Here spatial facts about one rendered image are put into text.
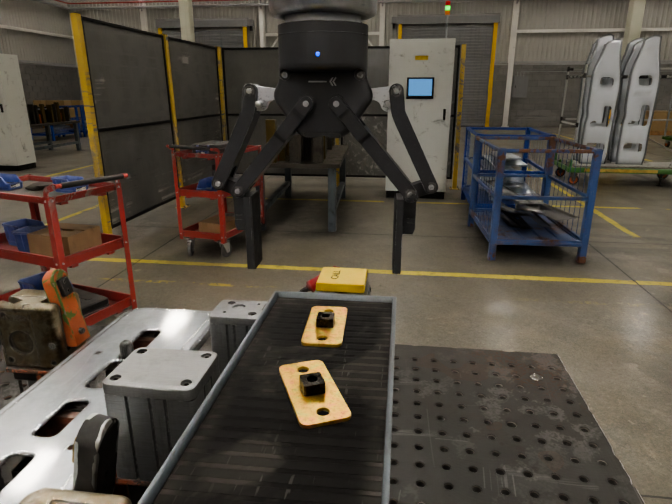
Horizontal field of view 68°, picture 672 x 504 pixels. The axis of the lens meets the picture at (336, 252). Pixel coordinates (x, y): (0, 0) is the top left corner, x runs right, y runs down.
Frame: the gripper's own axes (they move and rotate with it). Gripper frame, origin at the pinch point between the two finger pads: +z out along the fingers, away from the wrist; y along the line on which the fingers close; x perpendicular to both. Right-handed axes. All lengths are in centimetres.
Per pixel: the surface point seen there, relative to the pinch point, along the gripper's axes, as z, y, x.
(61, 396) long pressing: 23.4, 36.0, -8.3
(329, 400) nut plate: 7.0, -1.8, 13.1
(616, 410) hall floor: 124, -115, -160
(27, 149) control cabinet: 90, 650, -840
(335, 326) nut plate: 7.0, -1.1, 0.7
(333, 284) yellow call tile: 7.5, 0.3, -11.6
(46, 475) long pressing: 23.3, 28.8, 5.3
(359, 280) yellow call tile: 7.4, -2.8, -12.8
